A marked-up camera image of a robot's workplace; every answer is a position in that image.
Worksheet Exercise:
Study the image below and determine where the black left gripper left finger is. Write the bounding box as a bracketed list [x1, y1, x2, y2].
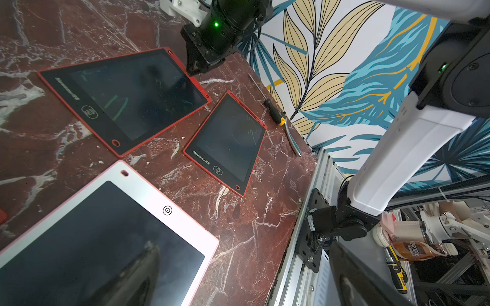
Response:
[77, 242, 161, 305]

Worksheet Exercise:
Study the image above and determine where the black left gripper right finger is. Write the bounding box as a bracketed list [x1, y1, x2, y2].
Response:
[329, 242, 411, 306]

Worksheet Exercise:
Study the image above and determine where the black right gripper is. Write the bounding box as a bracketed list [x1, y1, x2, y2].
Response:
[181, 24, 236, 76]

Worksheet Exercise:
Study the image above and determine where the red stylus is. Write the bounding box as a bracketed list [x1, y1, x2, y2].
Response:
[165, 47, 200, 90]

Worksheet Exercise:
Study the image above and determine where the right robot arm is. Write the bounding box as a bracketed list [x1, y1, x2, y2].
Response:
[181, 1, 489, 246]

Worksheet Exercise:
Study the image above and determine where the large pink writing tablet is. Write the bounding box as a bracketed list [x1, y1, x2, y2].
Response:
[1, 161, 219, 305]

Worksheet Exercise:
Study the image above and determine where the red tablet right back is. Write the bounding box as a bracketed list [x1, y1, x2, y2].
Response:
[38, 47, 212, 158]

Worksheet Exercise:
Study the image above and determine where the red tablet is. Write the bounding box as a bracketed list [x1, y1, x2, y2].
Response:
[38, 47, 212, 158]
[182, 91, 267, 197]

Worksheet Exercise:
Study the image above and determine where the red tablet right front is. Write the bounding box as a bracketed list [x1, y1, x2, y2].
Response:
[182, 91, 267, 197]

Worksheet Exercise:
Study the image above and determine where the black yellow screwdriver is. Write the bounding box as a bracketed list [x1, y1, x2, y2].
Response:
[248, 74, 286, 126]

